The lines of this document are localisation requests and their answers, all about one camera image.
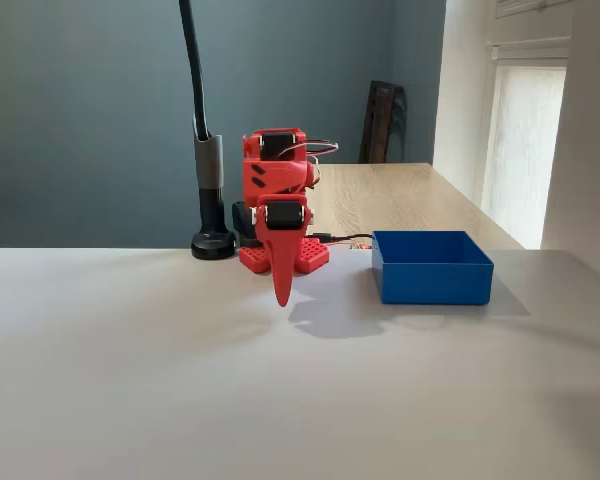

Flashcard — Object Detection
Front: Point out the blue plastic box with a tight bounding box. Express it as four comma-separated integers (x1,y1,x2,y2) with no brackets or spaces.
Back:
370,229,496,306

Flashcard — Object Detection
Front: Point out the dark wooden leaning object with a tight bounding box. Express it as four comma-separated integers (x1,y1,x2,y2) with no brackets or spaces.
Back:
357,79,410,166

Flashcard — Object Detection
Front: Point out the white window roller blind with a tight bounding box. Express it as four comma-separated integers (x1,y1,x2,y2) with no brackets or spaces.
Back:
486,35,574,63

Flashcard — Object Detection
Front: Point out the black usb cable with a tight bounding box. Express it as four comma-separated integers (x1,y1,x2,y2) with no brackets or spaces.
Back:
313,231,377,246

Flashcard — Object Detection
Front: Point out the black red servo cable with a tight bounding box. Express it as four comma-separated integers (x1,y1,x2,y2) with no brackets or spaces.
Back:
282,139,340,162

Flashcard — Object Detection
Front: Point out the black gooseneck camera stand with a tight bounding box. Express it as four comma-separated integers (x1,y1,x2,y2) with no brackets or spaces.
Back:
177,0,239,261

